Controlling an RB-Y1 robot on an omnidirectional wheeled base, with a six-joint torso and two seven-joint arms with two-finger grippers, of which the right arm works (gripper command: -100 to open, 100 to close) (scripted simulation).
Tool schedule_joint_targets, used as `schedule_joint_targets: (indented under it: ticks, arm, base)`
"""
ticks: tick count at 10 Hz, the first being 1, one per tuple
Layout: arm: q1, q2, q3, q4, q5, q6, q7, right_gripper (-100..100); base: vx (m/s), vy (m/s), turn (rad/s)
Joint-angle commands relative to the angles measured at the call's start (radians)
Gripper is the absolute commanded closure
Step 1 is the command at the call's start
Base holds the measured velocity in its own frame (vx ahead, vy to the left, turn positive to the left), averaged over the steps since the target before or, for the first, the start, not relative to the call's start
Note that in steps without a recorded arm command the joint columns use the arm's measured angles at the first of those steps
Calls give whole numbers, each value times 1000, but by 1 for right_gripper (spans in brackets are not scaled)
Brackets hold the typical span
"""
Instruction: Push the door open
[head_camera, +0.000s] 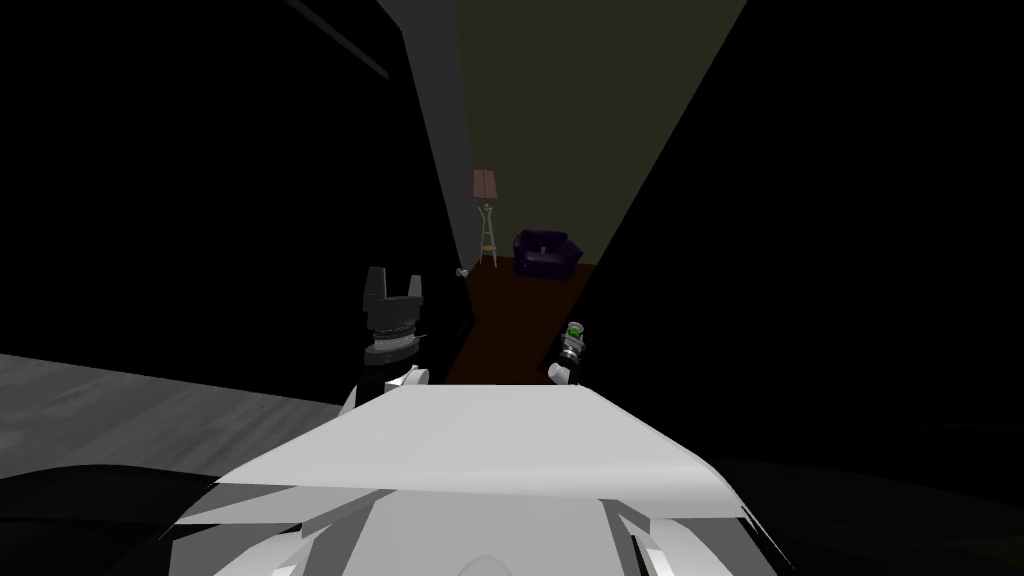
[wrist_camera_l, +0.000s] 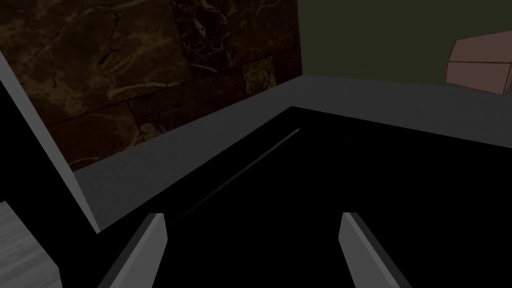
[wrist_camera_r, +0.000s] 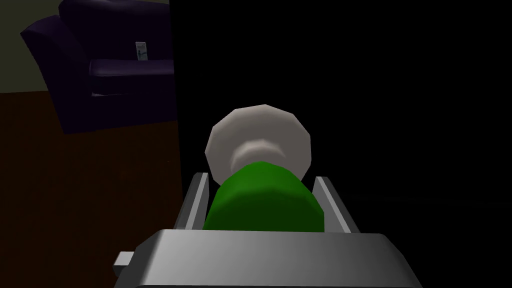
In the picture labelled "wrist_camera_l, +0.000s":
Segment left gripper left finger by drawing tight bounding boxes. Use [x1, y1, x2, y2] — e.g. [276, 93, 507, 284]
[97, 212, 169, 288]

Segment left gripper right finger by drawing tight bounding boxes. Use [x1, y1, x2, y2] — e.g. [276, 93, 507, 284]
[338, 211, 414, 288]

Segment black sink basin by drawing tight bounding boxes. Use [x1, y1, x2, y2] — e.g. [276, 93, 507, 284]
[95, 105, 512, 288]

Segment pink box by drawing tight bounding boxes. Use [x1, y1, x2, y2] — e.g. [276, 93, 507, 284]
[445, 30, 512, 96]

